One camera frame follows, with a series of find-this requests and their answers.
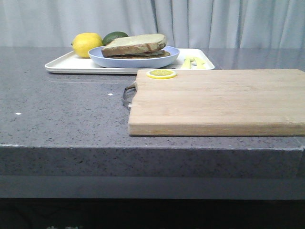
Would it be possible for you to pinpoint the bread slice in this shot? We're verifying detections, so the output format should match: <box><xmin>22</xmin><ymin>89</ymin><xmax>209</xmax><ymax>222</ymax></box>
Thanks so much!
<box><xmin>102</xmin><ymin>33</ymin><xmax>167</xmax><ymax>57</ymax></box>
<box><xmin>108</xmin><ymin>50</ymin><xmax>171</xmax><ymax>59</ymax></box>

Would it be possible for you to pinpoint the light blue plate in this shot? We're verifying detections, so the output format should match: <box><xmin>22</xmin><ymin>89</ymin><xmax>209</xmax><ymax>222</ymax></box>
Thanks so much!
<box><xmin>88</xmin><ymin>46</ymin><xmax>180</xmax><ymax>68</ymax></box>

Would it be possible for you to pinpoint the white rectangular tray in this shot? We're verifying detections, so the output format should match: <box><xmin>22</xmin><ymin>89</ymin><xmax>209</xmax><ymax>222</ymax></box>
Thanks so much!
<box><xmin>45</xmin><ymin>48</ymin><xmax>215</xmax><ymax>74</ymax></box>

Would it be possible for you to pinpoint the lemon slice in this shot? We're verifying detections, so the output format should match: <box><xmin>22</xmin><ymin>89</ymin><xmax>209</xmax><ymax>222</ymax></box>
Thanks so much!
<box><xmin>146</xmin><ymin>69</ymin><xmax>177</xmax><ymax>79</ymax></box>

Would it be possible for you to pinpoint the yellow plastic fork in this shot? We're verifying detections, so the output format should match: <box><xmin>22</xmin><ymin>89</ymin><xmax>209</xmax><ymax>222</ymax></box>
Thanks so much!
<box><xmin>181</xmin><ymin>56</ymin><xmax>193</xmax><ymax>69</ymax></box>

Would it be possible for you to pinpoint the yellow plastic knife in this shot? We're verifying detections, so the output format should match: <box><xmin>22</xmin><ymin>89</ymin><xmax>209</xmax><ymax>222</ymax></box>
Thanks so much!
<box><xmin>193</xmin><ymin>57</ymin><xmax>205</xmax><ymax>69</ymax></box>

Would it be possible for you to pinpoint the green lime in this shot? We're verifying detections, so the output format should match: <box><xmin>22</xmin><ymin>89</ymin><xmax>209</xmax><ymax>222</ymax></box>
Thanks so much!
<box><xmin>102</xmin><ymin>31</ymin><xmax>128</xmax><ymax>45</ymax></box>

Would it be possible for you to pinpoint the yellow lemon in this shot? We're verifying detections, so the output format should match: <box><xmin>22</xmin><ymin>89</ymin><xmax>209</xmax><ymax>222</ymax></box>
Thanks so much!
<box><xmin>71</xmin><ymin>32</ymin><xmax>103</xmax><ymax>58</ymax></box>

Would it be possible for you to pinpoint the white grey curtain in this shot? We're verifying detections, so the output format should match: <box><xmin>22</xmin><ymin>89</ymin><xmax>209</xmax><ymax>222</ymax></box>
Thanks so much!
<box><xmin>0</xmin><ymin>0</ymin><xmax>305</xmax><ymax>49</ymax></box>

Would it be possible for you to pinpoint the wooden cutting board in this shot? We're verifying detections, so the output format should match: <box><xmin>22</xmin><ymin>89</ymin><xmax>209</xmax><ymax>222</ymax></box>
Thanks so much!
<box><xmin>128</xmin><ymin>69</ymin><xmax>305</xmax><ymax>136</ymax></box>

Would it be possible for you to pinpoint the metal cutting board handle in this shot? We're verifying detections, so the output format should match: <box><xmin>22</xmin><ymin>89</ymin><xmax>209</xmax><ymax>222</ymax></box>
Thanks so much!
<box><xmin>122</xmin><ymin>81</ymin><xmax>137</xmax><ymax>109</ymax></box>

